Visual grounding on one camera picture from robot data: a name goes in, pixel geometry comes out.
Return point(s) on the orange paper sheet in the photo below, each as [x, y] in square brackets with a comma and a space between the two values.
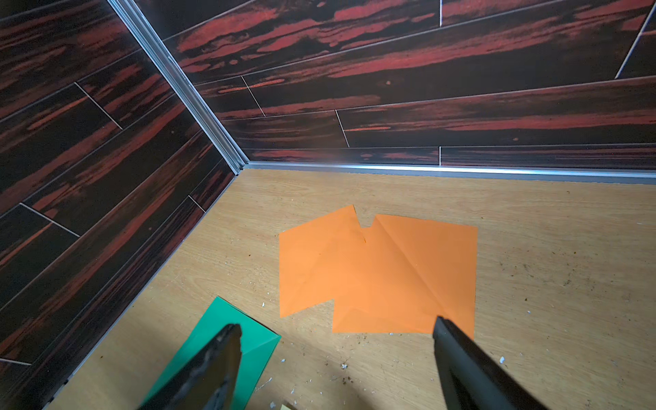
[405, 274]
[318, 261]

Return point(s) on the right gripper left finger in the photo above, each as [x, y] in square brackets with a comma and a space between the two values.
[208, 380]

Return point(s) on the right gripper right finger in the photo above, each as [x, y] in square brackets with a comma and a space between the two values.
[469, 378]

